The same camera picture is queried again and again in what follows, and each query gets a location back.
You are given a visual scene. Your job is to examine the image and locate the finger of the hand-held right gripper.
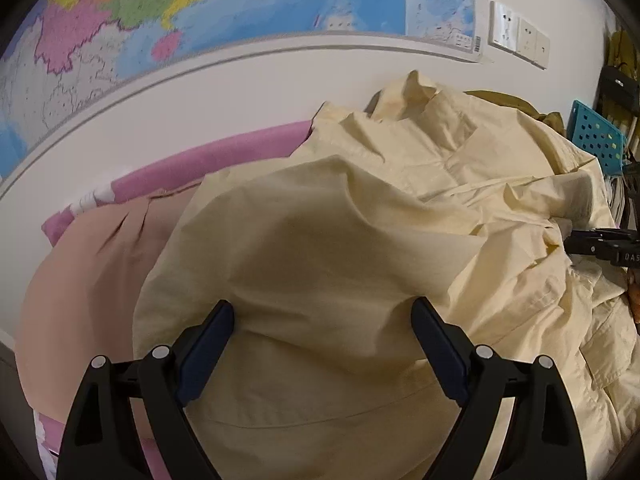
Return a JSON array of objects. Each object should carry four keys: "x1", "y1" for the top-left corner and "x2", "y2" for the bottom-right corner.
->
[{"x1": 564, "y1": 229, "x2": 608, "y2": 256}]

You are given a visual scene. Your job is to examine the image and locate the peach pink garment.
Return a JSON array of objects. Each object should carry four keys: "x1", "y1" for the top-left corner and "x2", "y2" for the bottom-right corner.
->
[{"x1": 15, "y1": 187, "x2": 201, "y2": 451}]

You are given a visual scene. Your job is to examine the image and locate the olive brown garment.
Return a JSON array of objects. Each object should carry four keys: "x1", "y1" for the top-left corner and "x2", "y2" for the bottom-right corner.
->
[{"x1": 465, "y1": 90, "x2": 568, "y2": 136}]

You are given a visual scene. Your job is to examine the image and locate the pink printed bed sheet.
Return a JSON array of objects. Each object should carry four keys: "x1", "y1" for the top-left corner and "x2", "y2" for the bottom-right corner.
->
[{"x1": 32, "y1": 120, "x2": 316, "y2": 480}]

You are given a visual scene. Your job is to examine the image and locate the white wall socket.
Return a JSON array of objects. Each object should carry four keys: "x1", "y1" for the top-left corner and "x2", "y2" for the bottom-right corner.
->
[
  {"x1": 516, "y1": 17, "x2": 538, "y2": 61},
  {"x1": 489, "y1": 0, "x2": 521, "y2": 53}
]

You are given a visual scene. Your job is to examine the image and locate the colourful wall map poster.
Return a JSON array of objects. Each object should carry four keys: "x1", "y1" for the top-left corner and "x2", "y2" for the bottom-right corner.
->
[{"x1": 0, "y1": 0, "x2": 483, "y2": 181}]

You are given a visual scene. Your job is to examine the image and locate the yellow hanging cloth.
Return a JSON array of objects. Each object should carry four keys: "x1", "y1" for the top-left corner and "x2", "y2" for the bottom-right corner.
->
[{"x1": 607, "y1": 30, "x2": 640, "y2": 151}]

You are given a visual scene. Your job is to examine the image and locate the black hanging bag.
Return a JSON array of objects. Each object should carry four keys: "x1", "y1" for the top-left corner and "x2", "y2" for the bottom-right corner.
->
[{"x1": 597, "y1": 65, "x2": 640, "y2": 111}]

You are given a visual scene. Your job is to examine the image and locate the blue perforated plastic basket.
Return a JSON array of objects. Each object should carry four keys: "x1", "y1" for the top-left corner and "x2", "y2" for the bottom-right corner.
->
[{"x1": 567, "y1": 100, "x2": 628, "y2": 176}]

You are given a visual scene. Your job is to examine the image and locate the cream yellow shirt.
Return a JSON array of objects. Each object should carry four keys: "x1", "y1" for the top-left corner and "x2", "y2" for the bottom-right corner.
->
[{"x1": 132, "y1": 70, "x2": 640, "y2": 480}]

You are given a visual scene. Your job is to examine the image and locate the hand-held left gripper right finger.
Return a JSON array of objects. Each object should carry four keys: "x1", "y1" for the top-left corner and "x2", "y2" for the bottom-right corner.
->
[{"x1": 411, "y1": 296, "x2": 588, "y2": 480}]

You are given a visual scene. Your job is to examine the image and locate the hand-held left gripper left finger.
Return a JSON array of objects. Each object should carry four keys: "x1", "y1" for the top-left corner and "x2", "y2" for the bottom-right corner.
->
[{"x1": 56, "y1": 300, "x2": 235, "y2": 480}]

